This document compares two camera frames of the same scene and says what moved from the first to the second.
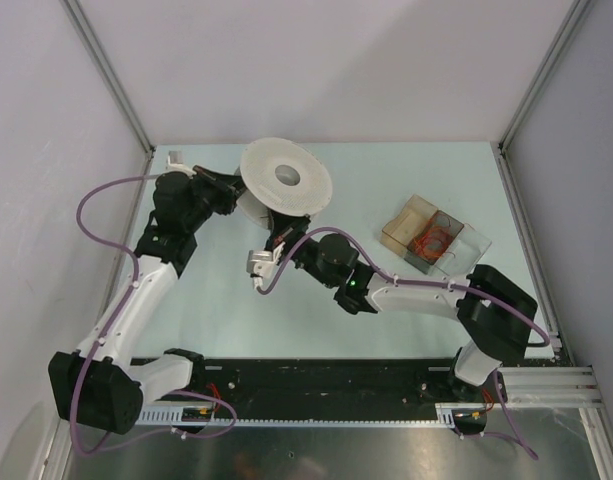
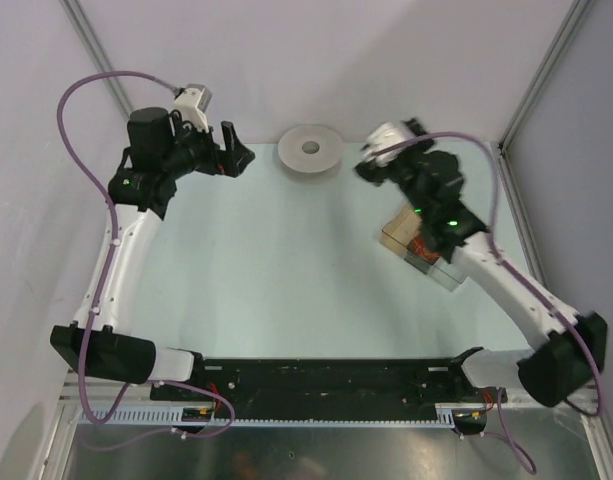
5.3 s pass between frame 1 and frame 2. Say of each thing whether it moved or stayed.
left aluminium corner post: stayed
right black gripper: moved
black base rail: stayed
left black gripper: moved
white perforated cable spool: moved
